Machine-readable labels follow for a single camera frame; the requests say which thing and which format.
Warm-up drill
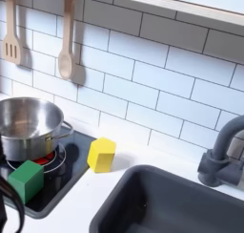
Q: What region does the yellow hexagonal block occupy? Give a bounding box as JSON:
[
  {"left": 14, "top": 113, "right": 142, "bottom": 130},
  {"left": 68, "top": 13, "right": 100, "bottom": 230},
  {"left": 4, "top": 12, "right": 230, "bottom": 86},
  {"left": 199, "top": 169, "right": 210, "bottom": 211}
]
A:
[{"left": 86, "top": 137, "right": 117, "bottom": 174}]

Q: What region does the wooden spoon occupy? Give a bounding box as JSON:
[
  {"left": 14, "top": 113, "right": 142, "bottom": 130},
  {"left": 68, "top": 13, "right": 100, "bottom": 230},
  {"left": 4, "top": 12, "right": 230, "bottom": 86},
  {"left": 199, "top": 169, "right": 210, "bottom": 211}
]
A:
[{"left": 57, "top": 0, "right": 77, "bottom": 81}]

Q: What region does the black stove top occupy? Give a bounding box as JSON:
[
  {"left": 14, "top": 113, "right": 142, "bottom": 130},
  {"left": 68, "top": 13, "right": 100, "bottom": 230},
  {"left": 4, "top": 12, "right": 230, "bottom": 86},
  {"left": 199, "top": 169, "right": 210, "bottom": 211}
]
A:
[{"left": 0, "top": 127, "right": 97, "bottom": 220}]

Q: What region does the steel pot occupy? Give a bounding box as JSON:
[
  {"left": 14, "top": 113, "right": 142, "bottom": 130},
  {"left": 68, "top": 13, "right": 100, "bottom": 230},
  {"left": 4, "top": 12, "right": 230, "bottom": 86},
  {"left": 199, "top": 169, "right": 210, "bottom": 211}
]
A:
[{"left": 0, "top": 96, "right": 74, "bottom": 162}]

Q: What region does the grey tap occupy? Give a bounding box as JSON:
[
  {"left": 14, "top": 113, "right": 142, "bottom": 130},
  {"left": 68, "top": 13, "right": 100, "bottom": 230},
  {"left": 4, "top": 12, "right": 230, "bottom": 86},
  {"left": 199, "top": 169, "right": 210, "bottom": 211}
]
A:
[{"left": 196, "top": 115, "right": 244, "bottom": 188}]

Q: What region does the grey sink basin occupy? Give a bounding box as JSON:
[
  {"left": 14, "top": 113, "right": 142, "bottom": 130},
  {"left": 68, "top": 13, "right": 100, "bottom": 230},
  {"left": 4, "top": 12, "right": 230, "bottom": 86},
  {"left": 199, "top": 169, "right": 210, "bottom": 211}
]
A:
[{"left": 89, "top": 164, "right": 244, "bottom": 233}]

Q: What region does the green cube block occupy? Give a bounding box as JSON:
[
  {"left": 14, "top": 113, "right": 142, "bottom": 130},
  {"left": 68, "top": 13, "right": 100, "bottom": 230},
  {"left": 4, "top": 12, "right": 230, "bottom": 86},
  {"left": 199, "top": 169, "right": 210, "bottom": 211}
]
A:
[{"left": 7, "top": 159, "right": 45, "bottom": 205}]

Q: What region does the wooden slotted spatula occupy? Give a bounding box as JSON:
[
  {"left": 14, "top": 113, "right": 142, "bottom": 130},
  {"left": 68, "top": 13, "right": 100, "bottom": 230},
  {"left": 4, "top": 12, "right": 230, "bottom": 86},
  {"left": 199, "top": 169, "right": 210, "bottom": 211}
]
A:
[{"left": 2, "top": 0, "right": 23, "bottom": 66}]

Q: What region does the thin black cable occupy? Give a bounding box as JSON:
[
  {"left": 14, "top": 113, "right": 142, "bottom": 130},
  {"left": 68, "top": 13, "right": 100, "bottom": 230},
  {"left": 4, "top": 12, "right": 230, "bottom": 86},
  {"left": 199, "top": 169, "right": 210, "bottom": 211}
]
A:
[{"left": 0, "top": 175, "right": 26, "bottom": 233}]

